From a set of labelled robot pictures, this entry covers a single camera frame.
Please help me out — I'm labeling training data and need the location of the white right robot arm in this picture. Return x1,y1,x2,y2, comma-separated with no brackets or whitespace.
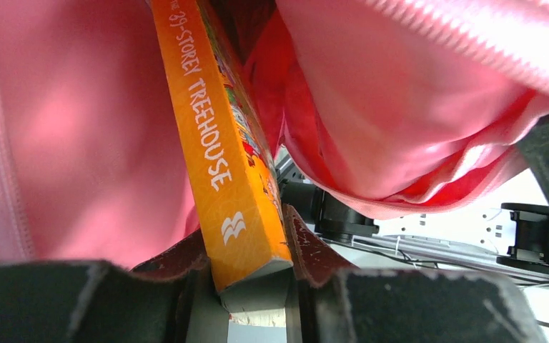
276,117,549,286

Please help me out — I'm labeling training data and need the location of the pink student backpack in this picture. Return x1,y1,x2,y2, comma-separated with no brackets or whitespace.
0,1,549,267

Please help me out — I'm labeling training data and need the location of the orange book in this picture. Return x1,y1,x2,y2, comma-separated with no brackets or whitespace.
151,1,292,327

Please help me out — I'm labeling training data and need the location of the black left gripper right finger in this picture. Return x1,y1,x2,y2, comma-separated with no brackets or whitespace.
281,204,548,343

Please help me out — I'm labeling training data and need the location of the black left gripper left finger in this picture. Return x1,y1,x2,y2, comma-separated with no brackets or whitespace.
0,232,208,342

